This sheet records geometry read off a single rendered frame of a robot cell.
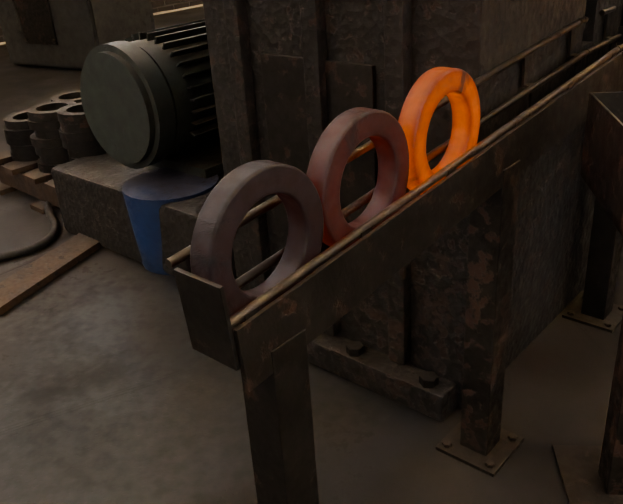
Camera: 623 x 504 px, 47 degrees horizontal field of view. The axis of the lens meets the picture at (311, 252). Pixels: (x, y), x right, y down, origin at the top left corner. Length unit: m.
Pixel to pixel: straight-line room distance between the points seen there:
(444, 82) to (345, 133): 0.21
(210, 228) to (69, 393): 1.14
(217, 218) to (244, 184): 0.05
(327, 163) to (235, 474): 0.82
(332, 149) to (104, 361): 1.18
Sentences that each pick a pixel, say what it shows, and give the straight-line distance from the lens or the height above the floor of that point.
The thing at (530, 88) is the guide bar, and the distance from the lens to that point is 1.40.
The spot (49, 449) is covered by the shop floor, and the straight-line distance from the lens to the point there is 1.67.
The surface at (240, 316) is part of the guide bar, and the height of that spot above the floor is 0.63.
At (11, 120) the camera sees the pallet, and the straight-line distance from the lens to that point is 3.10.
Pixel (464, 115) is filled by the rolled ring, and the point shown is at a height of 0.72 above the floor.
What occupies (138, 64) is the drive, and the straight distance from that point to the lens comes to 2.13.
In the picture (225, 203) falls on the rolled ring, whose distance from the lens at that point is 0.73.
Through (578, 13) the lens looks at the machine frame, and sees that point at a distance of 1.65.
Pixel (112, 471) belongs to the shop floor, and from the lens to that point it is 1.57.
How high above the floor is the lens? 1.02
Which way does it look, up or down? 26 degrees down
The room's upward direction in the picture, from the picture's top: 4 degrees counter-clockwise
